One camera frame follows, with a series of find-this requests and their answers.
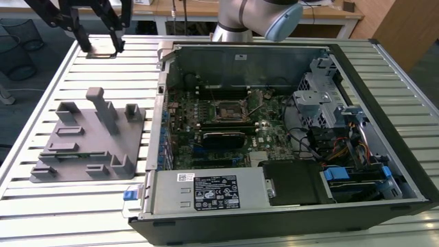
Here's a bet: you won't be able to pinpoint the black mesh waste bin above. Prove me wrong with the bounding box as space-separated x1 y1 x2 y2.
0 34 38 81
6 18 46 51

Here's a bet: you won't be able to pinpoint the black PC case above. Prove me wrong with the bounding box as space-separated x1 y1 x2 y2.
122 38 436 245

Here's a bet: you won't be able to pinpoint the silver drive cage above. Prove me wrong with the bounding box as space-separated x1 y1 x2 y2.
291 58 372 129

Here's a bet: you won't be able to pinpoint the black RAM slot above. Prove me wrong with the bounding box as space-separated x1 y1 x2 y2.
198 128 259 132
198 125 259 129
198 122 259 127
197 85 251 90
197 94 251 99
197 91 251 96
197 89 251 93
198 131 259 135

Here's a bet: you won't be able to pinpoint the green RAM stick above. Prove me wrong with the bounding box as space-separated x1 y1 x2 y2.
39 152 107 159

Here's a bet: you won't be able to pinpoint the black expansion slot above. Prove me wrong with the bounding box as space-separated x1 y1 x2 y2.
191 160 231 167

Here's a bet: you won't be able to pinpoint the wooden cabinet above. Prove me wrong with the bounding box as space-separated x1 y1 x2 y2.
351 0 439 75

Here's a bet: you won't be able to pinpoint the coloured power wires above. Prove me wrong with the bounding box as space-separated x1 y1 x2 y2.
322 122 374 165

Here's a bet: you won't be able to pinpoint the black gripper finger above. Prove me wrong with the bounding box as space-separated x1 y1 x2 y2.
30 0 93 52
91 0 130 54

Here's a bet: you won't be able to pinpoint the green motherboard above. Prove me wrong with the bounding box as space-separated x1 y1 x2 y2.
161 86 310 170

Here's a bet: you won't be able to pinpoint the grey parts rack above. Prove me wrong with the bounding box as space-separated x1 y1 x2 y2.
30 86 147 184

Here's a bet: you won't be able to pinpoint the black graphics card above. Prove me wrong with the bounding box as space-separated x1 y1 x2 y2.
201 131 247 150

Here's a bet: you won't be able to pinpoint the CPU socket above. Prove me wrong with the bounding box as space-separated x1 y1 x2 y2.
211 99 250 123

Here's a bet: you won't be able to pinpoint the silver power supply unit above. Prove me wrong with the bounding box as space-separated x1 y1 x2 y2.
139 168 278 216

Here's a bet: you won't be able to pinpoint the black plastic air shroud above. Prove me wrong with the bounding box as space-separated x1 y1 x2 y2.
262 159 339 206

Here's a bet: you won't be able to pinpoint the hard disk in blue carrier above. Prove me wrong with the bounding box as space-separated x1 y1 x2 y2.
321 164 406 205

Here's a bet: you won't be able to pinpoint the silver chipset heatsink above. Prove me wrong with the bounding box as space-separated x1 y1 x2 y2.
250 151 273 165

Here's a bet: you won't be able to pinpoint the wooden desk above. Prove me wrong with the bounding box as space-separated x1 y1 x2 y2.
133 0 368 36

